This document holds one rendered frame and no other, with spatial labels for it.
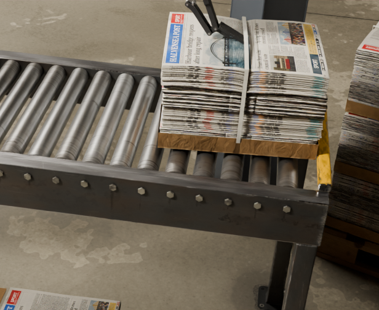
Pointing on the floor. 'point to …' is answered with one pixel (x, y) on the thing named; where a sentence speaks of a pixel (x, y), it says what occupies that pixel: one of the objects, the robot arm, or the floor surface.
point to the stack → (367, 157)
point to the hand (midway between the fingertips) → (256, 15)
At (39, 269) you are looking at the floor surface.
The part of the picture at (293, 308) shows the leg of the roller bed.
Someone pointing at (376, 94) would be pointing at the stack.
